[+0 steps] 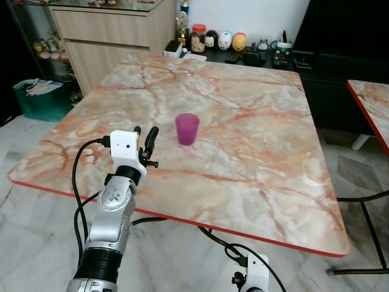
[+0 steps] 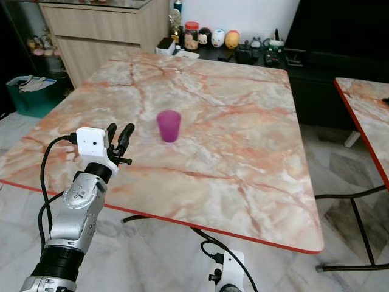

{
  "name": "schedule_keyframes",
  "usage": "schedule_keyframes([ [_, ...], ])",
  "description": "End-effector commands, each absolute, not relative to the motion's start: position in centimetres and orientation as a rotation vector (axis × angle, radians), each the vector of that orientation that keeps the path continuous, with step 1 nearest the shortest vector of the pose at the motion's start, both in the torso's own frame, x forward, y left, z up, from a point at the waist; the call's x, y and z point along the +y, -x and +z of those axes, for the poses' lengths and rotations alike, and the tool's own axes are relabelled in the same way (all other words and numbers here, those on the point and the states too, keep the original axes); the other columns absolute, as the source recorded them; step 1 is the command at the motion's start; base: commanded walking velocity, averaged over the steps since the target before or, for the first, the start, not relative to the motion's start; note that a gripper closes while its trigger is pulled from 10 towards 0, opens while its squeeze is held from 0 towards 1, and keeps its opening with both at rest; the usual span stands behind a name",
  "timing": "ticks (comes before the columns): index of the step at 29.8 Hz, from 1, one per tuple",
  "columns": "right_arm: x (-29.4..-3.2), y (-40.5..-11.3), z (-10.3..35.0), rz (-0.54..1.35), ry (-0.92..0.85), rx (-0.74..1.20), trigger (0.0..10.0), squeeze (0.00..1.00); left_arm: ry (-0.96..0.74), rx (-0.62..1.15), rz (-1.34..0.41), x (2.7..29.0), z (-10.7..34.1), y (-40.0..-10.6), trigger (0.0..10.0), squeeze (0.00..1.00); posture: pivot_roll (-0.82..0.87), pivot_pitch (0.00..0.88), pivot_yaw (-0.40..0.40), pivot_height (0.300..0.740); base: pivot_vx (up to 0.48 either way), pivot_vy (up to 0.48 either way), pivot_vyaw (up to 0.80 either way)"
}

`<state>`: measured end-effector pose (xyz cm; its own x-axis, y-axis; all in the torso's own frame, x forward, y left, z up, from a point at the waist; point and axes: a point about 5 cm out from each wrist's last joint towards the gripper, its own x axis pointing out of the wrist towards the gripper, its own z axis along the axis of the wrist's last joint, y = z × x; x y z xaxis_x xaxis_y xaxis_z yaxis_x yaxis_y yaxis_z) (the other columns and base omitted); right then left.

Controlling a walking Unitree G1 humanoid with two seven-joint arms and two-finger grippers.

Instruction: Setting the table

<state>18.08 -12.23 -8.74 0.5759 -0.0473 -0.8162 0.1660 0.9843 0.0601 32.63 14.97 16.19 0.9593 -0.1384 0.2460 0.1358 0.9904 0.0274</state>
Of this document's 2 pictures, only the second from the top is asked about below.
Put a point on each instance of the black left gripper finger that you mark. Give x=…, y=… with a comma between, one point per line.
x=125, y=139
x=110, y=135

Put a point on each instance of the purple plastic cup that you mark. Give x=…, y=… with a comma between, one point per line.
x=168, y=128

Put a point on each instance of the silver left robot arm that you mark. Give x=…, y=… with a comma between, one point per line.
x=76, y=204

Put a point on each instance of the teal storage basket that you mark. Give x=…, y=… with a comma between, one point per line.
x=34, y=100

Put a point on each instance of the light wooden cabinet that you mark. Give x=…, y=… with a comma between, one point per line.
x=103, y=36

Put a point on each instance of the small white box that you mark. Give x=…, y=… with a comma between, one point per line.
x=165, y=46

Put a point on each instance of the clear jar with red lid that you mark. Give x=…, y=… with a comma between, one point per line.
x=191, y=38

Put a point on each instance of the glass display cabinet with dolls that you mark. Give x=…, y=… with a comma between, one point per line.
x=30, y=36

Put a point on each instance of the gold trophy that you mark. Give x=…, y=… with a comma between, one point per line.
x=177, y=21

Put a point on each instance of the black round plush toy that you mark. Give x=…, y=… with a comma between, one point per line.
x=205, y=38

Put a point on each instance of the white round plush toy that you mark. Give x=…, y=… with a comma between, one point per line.
x=218, y=38

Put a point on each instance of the yellow round plush toy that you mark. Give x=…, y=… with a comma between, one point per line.
x=232, y=40

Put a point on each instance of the small black box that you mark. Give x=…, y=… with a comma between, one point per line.
x=245, y=56

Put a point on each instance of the black remote control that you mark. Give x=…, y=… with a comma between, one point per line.
x=273, y=57

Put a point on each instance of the black television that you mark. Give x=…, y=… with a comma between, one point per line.
x=340, y=24

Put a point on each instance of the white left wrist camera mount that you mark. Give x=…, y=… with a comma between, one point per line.
x=91, y=145

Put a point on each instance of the black metal table frame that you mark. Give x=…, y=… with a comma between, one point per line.
x=362, y=234

